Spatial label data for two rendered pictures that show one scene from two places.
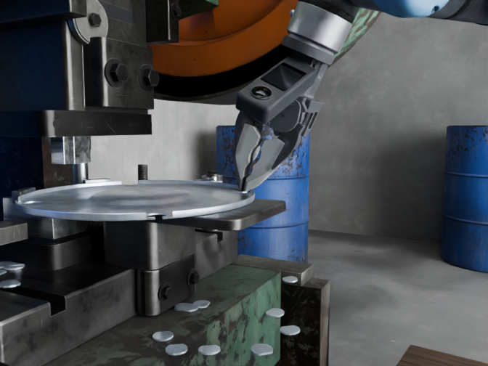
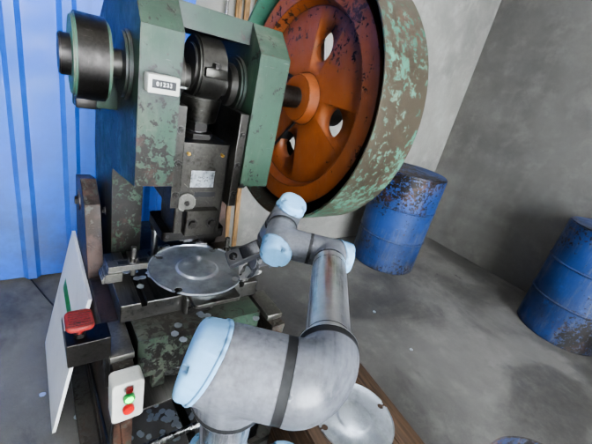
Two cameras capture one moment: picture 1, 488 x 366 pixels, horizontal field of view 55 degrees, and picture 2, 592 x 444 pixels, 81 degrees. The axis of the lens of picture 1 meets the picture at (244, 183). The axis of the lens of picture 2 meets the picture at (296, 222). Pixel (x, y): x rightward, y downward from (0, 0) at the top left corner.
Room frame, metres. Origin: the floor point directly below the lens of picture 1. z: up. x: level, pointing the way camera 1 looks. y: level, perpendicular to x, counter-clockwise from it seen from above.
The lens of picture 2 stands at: (-0.15, -0.48, 1.40)
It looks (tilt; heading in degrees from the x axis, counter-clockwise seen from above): 23 degrees down; 23
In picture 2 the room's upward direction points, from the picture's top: 14 degrees clockwise
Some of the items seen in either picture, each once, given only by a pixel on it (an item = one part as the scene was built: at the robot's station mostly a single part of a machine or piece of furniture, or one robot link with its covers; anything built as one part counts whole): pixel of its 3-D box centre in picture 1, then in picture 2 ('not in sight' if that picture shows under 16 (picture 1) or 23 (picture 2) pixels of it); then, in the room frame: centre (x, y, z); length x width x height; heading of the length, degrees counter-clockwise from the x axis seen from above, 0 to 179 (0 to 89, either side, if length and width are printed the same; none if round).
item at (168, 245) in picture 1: (173, 250); (200, 293); (0.57, 0.09, 0.72); 0.25 x 0.14 x 0.14; 63
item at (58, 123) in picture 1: (64, 133); (186, 226); (0.65, 0.25, 0.86); 0.20 x 0.16 x 0.05; 153
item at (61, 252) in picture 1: (69, 234); not in sight; (0.65, 0.25, 0.72); 0.20 x 0.16 x 0.03; 153
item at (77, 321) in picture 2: not in sight; (79, 329); (0.25, 0.19, 0.72); 0.07 x 0.06 x 0.08; 63
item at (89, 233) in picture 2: not in sight; (89, 317); (0.47, 0.49, 0.45); 0.92 x 0.12 x 0.90; 63
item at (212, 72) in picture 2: not in sight; (199, 100); (0.65, 0.24, 1.27); 0.21 x 0.12 x 0.34; 63
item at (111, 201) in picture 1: (141, 195); (196, 267); (0.59, 0.13, 0.78); 0.29 x 0.29 x 0.01
